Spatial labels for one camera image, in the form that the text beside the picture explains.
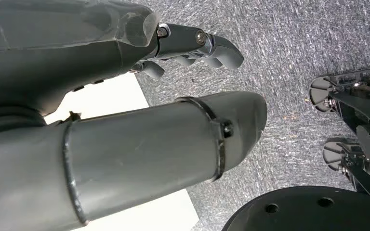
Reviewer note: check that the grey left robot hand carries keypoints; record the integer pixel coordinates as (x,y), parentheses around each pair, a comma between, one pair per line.
(44,63)

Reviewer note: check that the black round plate with holes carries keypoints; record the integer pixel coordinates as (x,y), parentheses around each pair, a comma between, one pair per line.
(300,216)

